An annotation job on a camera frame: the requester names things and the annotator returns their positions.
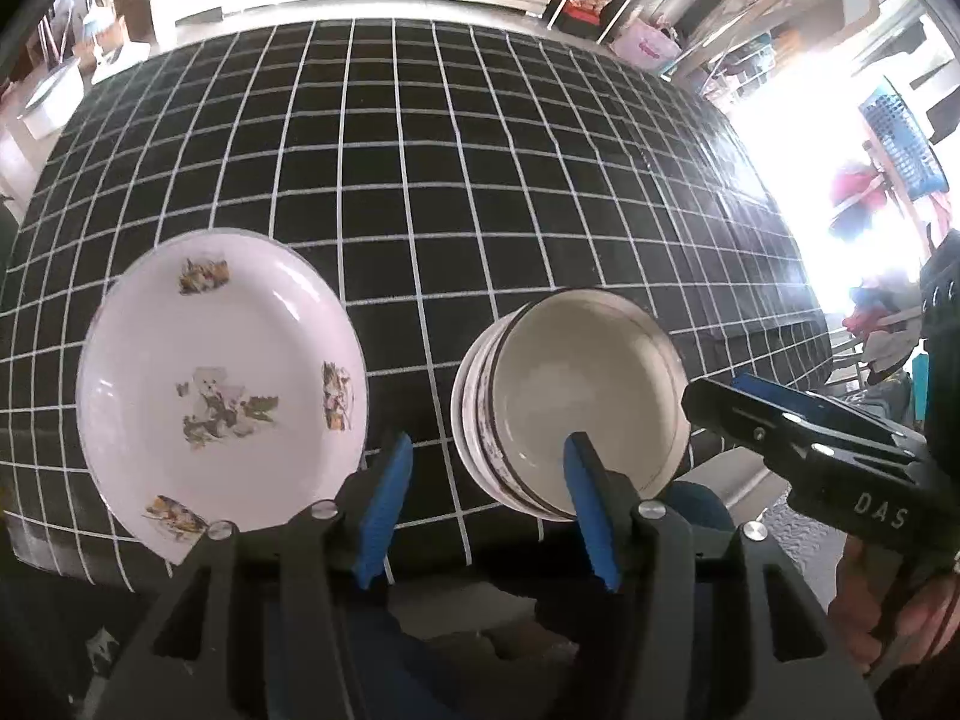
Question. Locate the white storage bin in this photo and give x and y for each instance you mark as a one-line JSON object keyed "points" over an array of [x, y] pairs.
{"points": [[49, 101]]}

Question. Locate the white standing fan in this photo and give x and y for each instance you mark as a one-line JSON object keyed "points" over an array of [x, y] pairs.
{"points": [[99, 0]]}

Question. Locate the black white checked tablecloth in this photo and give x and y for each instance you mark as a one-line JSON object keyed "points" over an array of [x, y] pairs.
{"points": [[450, 165]]}

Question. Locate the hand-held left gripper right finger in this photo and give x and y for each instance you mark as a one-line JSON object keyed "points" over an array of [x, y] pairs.
{"points": [[592, 510]]}

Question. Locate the red cloth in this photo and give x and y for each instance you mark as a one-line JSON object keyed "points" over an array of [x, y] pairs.
{"points": [[859, 191]]}

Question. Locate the white plate cat print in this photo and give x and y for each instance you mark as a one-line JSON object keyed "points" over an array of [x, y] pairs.
{"points": [[225, 315]]}

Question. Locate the person's right hand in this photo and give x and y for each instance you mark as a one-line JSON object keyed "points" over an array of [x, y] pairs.
{"points": [[855, 600]]}

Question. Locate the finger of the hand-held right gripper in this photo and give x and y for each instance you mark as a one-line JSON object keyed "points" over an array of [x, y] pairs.
{"points": [[817, 405], [750, 424]]}

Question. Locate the blue plastic basket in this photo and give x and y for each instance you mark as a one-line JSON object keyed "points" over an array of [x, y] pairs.
{"points": [[900, 139]]}

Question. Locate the small white bowl dark rim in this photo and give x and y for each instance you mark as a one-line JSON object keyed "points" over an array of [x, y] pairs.
{"points": [[585, 375]]}

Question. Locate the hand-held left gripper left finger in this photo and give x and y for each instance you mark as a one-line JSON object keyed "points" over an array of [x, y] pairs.
{"points": [[382, 510]]}

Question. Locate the person's right leg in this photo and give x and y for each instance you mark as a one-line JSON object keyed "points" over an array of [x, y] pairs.
{"points": [[697, 502]]}

